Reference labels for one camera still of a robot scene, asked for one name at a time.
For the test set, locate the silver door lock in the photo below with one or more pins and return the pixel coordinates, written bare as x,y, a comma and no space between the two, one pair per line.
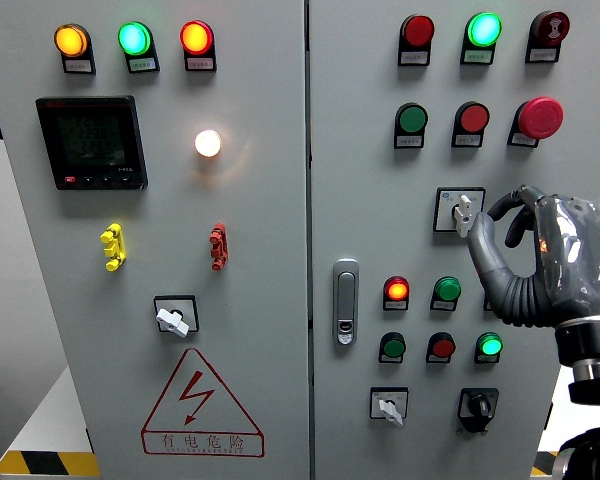
346,300

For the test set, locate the large red push button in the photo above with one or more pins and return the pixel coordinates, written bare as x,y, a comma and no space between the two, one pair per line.
474,118

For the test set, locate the dark red round lamp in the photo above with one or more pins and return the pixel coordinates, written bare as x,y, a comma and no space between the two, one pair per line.
418,31

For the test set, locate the yellow round lamp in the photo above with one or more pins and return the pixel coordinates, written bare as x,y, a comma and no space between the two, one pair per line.
71,41

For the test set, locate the large lit green lamp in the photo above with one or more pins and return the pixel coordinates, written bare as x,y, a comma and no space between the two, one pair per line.
484,30

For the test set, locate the large red stop button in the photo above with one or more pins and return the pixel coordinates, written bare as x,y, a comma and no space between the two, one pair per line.
540,117

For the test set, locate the black display meter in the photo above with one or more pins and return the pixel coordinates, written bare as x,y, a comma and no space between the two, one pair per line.
92,142

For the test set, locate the small lit red lamp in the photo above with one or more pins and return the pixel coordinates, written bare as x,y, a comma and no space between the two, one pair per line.
397,290

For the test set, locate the small lit green lamp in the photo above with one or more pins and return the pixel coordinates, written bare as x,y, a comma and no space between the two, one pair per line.
489,345

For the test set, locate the white glowing lamp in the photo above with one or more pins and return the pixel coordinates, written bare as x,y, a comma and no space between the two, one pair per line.
208,143

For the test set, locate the grey cabinet door with lock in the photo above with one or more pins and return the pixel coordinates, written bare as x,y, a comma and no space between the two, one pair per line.
370,225

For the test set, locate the small green push button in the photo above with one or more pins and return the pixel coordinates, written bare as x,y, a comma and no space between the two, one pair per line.
394,347
448,289

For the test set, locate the lit green lamp, grey label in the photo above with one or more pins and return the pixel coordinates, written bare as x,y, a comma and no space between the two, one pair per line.
134,38

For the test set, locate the red buzzer with black housing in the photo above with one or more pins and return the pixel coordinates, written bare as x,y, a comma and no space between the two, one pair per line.
552,26

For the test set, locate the black yellow striped tape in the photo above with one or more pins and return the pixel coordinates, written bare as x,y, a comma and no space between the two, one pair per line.
45,463
542,465

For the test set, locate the large green push button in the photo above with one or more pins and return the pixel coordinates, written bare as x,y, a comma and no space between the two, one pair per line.
412,119

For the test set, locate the red warning triangle sign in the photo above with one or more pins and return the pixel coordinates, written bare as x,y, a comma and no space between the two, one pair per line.
196,395

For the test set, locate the grey cabinet door with display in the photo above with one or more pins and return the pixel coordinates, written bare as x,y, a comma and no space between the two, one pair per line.
260,225

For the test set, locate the lit orange-red round lamp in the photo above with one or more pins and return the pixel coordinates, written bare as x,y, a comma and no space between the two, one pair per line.
196,37

